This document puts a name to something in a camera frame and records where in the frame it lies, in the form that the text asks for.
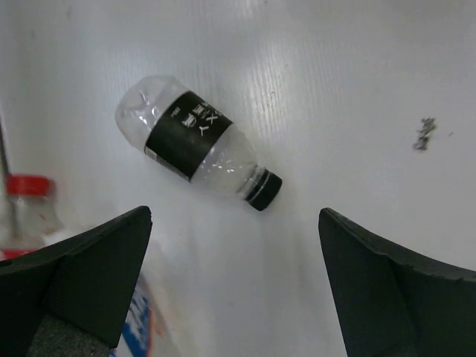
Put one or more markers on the red cap crushed bottle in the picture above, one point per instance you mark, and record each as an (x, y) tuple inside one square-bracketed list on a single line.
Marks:
[(34, 217)]

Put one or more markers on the black label clear bottle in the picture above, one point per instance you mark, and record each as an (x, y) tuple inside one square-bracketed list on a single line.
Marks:
[(181, 131)]

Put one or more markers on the blue orange label bottle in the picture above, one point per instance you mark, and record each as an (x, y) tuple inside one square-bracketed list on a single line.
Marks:
[(142, 333)]

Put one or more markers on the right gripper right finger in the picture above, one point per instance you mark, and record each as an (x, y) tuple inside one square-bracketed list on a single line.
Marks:
[(392, 301)]

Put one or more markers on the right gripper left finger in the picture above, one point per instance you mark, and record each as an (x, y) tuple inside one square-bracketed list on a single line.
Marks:
[(72, 298)]

